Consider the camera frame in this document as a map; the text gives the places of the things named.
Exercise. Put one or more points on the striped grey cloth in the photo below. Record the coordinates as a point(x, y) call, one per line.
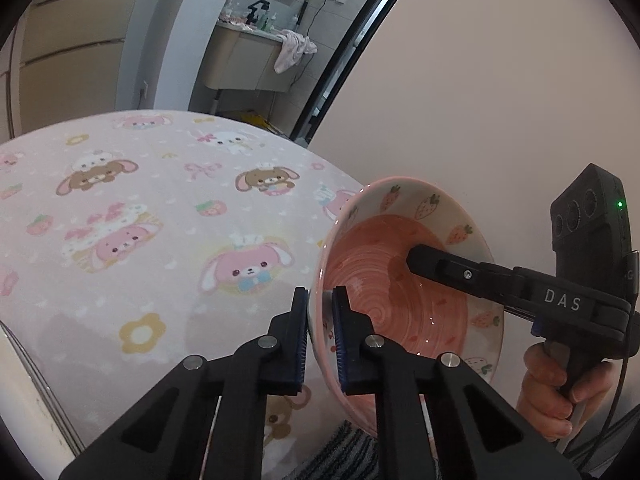
point(350, 454)

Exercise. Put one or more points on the white towel on vanity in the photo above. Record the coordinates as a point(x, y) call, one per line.
point(294, 47)

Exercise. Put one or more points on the beige bathroom vanity cabinet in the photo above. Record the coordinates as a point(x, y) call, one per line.
point(238, 59)

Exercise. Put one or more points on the person's right hand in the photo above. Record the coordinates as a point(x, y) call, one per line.
point(540, 402)

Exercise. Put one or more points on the beige three-door refrigerator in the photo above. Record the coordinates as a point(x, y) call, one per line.
point(69, 59)

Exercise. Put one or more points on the pink strawberry ceramic bowl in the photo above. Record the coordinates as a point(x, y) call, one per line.
point(366, 252)

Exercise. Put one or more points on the pink cartoon tablecloth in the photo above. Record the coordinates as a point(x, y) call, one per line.
point(130, 241)

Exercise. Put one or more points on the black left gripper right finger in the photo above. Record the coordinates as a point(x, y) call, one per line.
point(436, 418)

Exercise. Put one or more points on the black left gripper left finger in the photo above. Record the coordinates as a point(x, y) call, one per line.
point(206, 418)

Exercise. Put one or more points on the black faucet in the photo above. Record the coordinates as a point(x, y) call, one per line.
point(258, 15)

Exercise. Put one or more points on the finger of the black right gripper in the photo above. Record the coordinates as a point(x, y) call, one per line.
point(482, 280)

